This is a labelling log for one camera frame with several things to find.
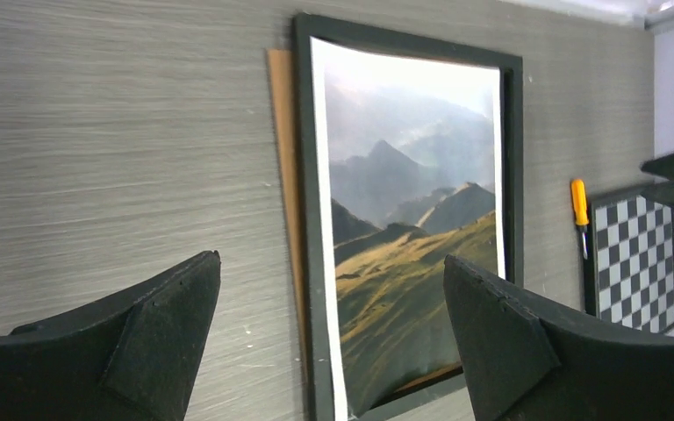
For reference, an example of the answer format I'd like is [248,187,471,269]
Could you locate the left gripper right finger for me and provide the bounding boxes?
[443,255,674,420]

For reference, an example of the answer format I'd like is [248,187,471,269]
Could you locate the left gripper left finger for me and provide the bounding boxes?
[0,251,221,420]

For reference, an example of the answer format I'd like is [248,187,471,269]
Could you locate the yellow handled screwdriver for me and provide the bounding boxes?
[570,179,589,260]

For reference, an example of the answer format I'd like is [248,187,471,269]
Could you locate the black picture frame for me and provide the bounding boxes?
[291,12,524,420]

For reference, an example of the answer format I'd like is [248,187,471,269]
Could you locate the mountain landscape photo print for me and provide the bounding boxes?
[310,37,506,420]

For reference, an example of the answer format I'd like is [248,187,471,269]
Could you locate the black white checkerboard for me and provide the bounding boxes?
[583,185,674,334]

